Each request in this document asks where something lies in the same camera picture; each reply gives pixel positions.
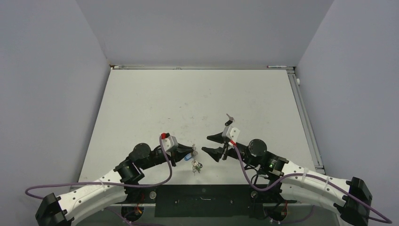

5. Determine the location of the aluminium rail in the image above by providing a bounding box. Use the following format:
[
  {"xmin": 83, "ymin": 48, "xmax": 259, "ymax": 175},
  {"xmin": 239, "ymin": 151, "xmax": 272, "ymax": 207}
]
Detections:
[
  {"xmin": 287, "ymin": 67, "xmax": 326, "ymax": 174},
  {"xmin": 110, "ymin": 65, "xmax": 295, "ymax": 71}
]

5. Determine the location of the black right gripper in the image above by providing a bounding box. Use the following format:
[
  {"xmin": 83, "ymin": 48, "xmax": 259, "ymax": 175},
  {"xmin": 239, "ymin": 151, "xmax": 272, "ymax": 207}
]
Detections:
[{"xmin": 203, "ymin": 131, "xmax": 259, "ymax": 166}]

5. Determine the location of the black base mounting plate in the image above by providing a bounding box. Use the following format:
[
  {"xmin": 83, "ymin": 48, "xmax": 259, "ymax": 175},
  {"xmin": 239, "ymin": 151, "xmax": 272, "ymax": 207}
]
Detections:
[{"xmin": 120, "ymin": 185, "xmax": 289, "ymax": 221}]

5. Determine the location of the key with black tag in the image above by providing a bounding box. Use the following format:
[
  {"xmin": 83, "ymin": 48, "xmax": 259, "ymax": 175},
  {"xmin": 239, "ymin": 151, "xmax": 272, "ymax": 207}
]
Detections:
[{"xmin": 225, "ymin": 114, "xmax": 235, "ymax": 127}]

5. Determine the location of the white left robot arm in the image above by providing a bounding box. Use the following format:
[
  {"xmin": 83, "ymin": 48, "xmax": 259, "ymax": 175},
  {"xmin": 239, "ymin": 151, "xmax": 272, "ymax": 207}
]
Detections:
[{"xmin": 35, "ymin": 143, "xmax": 195, "ymax": 226}]

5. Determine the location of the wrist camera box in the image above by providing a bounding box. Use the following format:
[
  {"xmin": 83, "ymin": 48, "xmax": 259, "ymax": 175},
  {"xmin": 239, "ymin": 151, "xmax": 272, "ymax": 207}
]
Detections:
[
  {"xmin": 160, "ymin": 133, "xmax": 179, "ymax": 152},
  {"xmin": 222, "ymin": 126, "xmax": 240, "ymax": 147}
]

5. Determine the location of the large steel carabiner keyring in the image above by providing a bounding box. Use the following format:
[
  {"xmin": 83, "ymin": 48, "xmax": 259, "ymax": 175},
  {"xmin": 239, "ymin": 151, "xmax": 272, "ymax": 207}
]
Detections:
[{"xmin": 191, "ymin": 144, "xmax": 202, "ymax": 174}]

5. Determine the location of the blue key tag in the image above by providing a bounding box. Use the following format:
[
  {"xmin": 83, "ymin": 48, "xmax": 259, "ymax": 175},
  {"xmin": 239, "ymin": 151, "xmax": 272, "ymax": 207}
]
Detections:
[{"xmin": 184, "ymin": 153, "xmax": 193, "ymax": 161}]

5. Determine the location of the aluminium back rail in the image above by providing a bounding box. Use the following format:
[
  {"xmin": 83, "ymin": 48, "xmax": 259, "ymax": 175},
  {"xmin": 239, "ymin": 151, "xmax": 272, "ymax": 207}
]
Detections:
[{"xmin": 110, "ymin": 65, "xmax": 295, "ymax": 71}]

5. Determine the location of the aluminium right side rail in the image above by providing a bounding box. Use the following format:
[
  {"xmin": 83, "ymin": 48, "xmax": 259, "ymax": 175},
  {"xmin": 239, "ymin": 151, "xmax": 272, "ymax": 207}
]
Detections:
[{"xmin": 287, "ymin": 67, "xmax": 326, "ymax": 174}]

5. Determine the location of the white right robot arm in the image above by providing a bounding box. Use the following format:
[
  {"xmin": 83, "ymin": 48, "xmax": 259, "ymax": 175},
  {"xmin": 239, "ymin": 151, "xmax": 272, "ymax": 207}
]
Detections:
[{"xmin": 202, "ymin": 129, "xmax": 372, "ymax": 226}]

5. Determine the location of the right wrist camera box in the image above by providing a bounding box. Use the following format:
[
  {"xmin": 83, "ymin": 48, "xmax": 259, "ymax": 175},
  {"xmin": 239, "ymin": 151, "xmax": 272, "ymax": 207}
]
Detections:
[{"xmin": 222, "ymin": 126, "xmax": 240, "ymax": 147}]

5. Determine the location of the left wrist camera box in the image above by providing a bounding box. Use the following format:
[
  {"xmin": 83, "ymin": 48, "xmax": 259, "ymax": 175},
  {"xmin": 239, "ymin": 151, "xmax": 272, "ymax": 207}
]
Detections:
[{"xmin": 160, "ymin": 133, "xmax": 179, "ymax": 152}]

